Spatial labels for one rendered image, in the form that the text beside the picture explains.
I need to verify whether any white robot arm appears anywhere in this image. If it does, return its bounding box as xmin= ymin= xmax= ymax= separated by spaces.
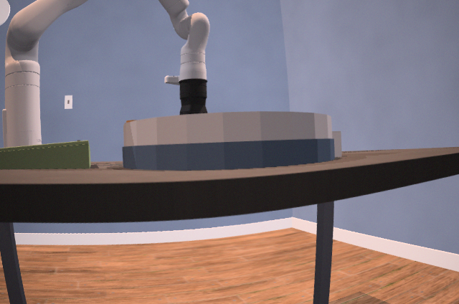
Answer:
xmin=2 ymin=0 xmax=209 ymax=148

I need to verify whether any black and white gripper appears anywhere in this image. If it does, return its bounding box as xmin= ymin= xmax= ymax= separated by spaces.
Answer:
xmin=164 ymin=62 xmax=207 ymax=115

